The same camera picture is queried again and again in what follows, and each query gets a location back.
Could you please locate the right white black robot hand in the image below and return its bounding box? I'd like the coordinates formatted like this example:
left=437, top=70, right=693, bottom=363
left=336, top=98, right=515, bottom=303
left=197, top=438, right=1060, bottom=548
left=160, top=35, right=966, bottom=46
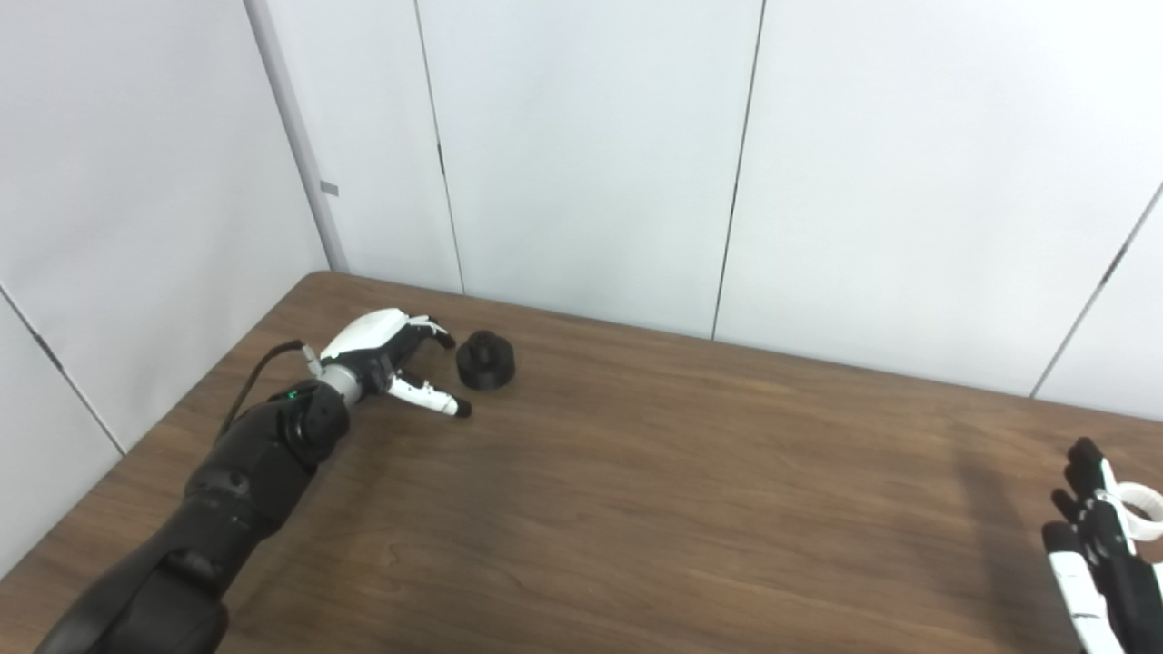
left=1042, top=438, right=1163, bottom=654

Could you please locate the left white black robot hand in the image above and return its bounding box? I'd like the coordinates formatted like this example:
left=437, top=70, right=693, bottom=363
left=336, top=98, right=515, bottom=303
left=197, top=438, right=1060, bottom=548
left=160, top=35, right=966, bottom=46
left=320, top=309, right=472, bottom=419

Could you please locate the white ring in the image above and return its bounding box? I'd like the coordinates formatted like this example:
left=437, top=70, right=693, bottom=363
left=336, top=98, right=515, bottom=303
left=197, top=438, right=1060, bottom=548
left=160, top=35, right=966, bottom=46
left=1116, top=483, right=1163, bottom=539

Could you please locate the round black part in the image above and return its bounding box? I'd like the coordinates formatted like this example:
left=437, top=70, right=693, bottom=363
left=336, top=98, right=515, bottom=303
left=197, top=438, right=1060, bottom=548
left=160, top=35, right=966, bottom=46
left=456, top=332, right=516, bottom=391

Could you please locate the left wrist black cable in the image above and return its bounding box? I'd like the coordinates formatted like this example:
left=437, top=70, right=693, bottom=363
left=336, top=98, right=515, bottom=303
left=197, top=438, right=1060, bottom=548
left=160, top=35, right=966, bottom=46
left=218, top=341, right=323, bottom=437

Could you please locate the grey wall corner strip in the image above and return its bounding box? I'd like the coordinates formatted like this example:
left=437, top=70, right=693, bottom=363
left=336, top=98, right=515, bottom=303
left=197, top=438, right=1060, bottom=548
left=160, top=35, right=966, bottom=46
left=244, top=0, right=350, bottom=273

